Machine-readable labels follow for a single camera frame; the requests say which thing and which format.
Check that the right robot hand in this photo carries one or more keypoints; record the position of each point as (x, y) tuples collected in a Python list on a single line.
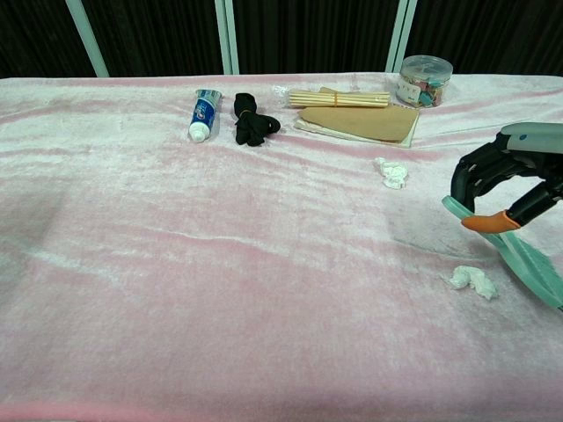
[(536, 140)]

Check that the teal plastic dustpan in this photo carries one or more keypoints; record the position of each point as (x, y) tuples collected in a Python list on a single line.
[(528, 264)]

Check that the white tissue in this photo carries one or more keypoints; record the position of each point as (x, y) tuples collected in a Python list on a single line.
[(470, 281), (392, 172)]

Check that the clear jar of clips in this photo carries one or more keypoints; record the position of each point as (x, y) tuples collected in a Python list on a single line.
[(424, 85)]

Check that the brown paper envelope stack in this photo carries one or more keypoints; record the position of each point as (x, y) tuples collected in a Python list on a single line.
[(365, 123)]

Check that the bundle of wooden sticks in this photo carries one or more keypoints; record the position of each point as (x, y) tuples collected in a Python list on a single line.
[(338, 99)]

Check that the clear plastic wrapper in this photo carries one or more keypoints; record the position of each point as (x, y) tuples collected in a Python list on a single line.
[(281, 94)]

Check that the black sock bundle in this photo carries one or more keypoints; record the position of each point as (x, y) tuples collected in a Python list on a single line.
[(251, 123)]

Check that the blue white toothpaste tube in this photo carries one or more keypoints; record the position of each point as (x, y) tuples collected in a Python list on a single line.
[(204, 115)]

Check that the pink plush tablecloth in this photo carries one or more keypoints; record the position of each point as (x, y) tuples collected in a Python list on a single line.
[(198, 264)]

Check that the white double frame post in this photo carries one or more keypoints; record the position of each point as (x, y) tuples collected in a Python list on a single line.
[(400, 35), (228, 35)]

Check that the slanted white frame post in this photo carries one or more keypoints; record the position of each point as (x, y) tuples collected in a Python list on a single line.
[(88, 39)]

